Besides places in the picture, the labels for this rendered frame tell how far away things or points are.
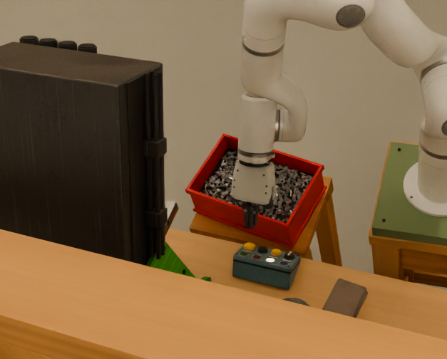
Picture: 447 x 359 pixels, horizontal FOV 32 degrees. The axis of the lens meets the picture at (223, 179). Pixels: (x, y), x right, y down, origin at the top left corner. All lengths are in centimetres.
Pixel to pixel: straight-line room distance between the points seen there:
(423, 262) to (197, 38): 210
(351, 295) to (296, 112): 45
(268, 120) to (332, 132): 157
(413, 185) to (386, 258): 21
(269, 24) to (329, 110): 189
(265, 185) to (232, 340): 117
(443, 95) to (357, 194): 148
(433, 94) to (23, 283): 113
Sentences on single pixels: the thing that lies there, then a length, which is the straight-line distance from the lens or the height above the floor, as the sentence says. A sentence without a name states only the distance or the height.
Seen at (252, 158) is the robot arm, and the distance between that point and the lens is 182.
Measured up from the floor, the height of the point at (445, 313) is 90.
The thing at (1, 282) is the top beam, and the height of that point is 194.
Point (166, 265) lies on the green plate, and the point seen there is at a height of 123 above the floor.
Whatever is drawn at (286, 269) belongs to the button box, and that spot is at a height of 95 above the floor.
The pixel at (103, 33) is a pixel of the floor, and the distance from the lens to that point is 411.
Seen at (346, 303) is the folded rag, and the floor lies 93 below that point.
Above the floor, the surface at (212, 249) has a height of 90.
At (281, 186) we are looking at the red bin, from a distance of 211.
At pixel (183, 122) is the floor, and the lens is 353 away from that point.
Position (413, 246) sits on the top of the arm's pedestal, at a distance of 203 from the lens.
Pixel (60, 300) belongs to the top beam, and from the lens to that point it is 77.
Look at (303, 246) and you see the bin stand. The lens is 208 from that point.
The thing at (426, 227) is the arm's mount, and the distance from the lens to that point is 200.
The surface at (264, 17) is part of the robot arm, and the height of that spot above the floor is 154.
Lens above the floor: 256
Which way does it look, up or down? 52 degrees down
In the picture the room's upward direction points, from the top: 18 degrees counter-clockwise
